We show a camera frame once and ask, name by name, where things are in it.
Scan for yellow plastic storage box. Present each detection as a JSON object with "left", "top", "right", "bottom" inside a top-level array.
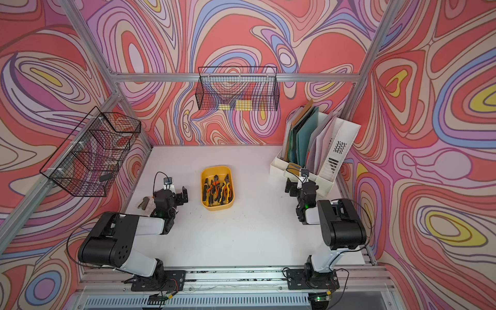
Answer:
[{"left": 201, "top": 165, "right": 235, "bottom": 211}]

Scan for yellow black long-nose pliers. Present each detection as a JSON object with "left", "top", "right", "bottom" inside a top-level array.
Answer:
[{"left": 202, "top": 178, "right": 209, "bottom": 203}]

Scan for orange black needle-nose pliers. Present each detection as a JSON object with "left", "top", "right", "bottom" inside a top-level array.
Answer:
[{"left": 205, "top": 180, "right": 215, "bottom": 207}]

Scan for orange black diagonal cutters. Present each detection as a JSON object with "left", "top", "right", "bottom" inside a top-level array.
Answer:
[{"left": 212, "top": 174, "right": 220, "bottom": 206}]

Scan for orange black combination pliers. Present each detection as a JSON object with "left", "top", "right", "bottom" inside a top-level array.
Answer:
[{"left": 217, "top": 182, "right": 227, "bottom": 205}]

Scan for yellow black combination pliers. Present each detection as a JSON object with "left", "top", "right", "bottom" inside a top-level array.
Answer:
[{"left": 224, "top": 174, "right": 233, "bottom": 204}]

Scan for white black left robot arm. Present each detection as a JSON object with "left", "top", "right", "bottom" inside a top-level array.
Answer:
[{"left": 77, "top": 187, "right": 189, "bottom": 278}]

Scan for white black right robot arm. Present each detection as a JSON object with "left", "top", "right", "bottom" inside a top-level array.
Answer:
[{"left": 283, "top": 179, "right": 367, "bottom": 290}]

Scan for grey small clip object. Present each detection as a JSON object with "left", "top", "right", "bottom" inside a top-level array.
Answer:
[{"left": 138, "top": 196, "right": 150, "bottom": 211}]

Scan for green file folder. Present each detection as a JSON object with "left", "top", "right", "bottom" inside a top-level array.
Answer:
[{"left": 287, "top": 107, "right": 319, "bottom": 165}]

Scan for white desktop file organizer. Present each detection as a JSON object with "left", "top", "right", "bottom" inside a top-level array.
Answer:
[{"left": 269, "top": 105, "right": 360, "bottom": 196}]

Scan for brown file folder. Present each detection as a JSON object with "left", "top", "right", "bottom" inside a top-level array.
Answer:
[{"left": 291, "top": 99, "right": 314, "bottom": 127}]

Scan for yellow sticky note pad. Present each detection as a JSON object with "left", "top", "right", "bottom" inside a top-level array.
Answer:
[{"left": 235, "top": 99, "right": 253, "bottom": 111}]

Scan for black wire basket left wall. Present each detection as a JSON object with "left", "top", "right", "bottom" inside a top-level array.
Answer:
[{"left": 40, "top": 107, "right": 142, "bottom": 197}]

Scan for black wire basket wall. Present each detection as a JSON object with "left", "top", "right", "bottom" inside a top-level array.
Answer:
[
  {"left": 40, "top": 107, "right": 142, "bottom": 197},
  {"left": 195, "top": 65, "right": 280, "bottom": 112}
]

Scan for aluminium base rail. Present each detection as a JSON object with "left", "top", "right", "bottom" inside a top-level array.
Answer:
[{"left": 66, "top": 266, "right": 405, "bottom": 309}]

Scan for black wire basket back wall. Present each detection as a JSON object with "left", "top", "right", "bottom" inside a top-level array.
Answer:
[{"left": 195, "top": 65, "right": 280, "bottom": 112}]

